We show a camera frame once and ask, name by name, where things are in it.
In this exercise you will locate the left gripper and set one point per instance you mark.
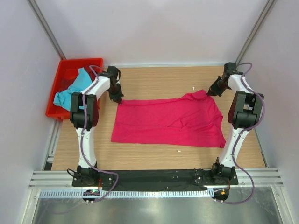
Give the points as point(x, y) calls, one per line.
point(117, 98)

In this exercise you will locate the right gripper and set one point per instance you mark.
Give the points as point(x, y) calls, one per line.
point(213, 90)

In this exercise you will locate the pink t-shirt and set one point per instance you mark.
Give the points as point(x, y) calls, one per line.
point(191, 120)

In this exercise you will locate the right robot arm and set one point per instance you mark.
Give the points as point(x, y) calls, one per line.
point(244, 114)

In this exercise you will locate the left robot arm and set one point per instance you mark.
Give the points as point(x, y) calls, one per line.
point(84, 115)

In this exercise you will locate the red plastic bin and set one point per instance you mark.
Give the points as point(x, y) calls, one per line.
point(72, 75)

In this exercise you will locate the turquoise t-shirt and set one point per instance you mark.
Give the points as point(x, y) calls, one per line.
point(63, 98)

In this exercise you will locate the right round black connector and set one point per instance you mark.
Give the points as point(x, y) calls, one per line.
point(220, 195)

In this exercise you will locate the right aluminium corner post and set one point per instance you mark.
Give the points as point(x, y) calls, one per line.
point(266, 10)

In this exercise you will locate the aluminium corner post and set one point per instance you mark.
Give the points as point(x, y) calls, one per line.
point(266, 10)
point(39, 15)

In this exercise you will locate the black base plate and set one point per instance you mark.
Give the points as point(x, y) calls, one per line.
point(158, 180)

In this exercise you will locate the aluminium front rail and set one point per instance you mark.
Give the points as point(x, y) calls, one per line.
point(258, 177)

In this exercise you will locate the white slotted cable duct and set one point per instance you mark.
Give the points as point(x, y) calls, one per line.
point(77, 193)

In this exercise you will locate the left aluminium corner post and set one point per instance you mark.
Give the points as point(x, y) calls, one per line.
point(39, 15)

